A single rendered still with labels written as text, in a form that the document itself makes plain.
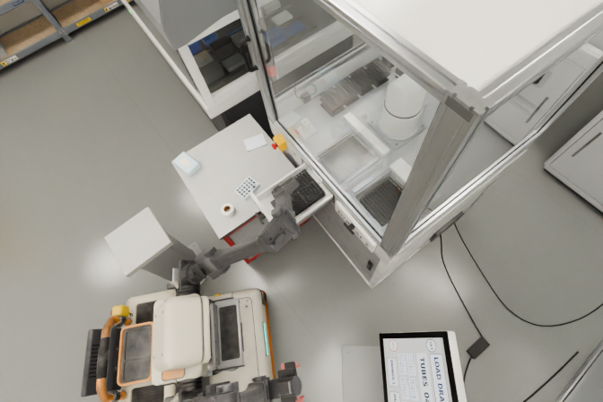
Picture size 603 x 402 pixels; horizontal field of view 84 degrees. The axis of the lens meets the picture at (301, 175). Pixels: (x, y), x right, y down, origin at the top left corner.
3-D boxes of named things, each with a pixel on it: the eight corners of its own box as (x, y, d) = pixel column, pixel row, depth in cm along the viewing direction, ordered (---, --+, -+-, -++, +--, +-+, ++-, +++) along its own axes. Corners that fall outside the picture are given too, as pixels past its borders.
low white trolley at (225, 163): (249, 269, 250) (219, 239, 183) (210, 207, 276) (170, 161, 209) (312, 223, 262) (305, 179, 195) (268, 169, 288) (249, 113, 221)
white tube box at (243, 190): (245, 202, 191) (244, 199, 188) (235, 193, 195) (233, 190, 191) (260, 186, 195) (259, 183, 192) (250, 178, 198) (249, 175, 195)
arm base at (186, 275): (179, 260, 133) (178, 292, 127) (189, 254, 128) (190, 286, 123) (197, 262, 139) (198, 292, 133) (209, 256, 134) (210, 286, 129)
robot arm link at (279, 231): (265, 230, 99) (285, 255, 101) (285, 204, 109) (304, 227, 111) (190, 262, 126) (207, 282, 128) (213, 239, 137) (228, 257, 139)
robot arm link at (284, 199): (268, 218, 107) (289, 243, 109) (283, 207, 107) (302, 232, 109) (270, 188, 149) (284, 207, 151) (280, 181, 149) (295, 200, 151)
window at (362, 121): (382, 240, 152) (445, 98, 67) (276, 120, 187) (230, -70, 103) (383, 239, 152) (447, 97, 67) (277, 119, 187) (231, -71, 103)
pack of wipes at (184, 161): (202, 166, 205) (199, 162, 201) (190, 178, 202) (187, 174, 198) (186, 153, 210) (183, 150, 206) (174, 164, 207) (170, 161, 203)
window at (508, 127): (400, 240, 141) (479, 112, 65) (399, 240, 141) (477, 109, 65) (537, 132, 159) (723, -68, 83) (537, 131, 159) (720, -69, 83)
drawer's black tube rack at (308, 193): (292, 221, 176) (290, 216, 170) (273, 196, 183) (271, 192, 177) (325, 196, 180) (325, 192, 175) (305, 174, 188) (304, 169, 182)
